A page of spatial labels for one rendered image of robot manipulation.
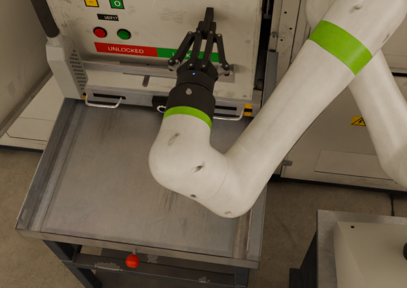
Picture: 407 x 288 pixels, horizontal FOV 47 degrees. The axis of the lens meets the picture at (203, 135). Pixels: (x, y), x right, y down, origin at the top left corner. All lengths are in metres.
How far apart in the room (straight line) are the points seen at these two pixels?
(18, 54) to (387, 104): 0.99
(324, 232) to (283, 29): 0.60
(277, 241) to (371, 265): 1.04
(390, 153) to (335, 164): 0.89
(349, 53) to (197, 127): 0.29
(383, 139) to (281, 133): 0.36
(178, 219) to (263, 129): 0.44
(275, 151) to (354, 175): 1.27
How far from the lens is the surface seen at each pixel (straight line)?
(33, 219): 1.29
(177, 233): 1.19
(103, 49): 1.24
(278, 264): 2.06
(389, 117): 1.13
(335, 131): 1.83
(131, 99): 1.36
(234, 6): 1.05
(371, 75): 1.09
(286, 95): 0.86
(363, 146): 1.92
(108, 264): 1.54
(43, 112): 2.08
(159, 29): 1.14
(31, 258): 2.22
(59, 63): 1.16
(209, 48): 0.98
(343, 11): 0.88
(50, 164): 1.34
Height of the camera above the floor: 1.95
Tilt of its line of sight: 57 degrees down
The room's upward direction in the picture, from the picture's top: 4 degrees counter-clockwise
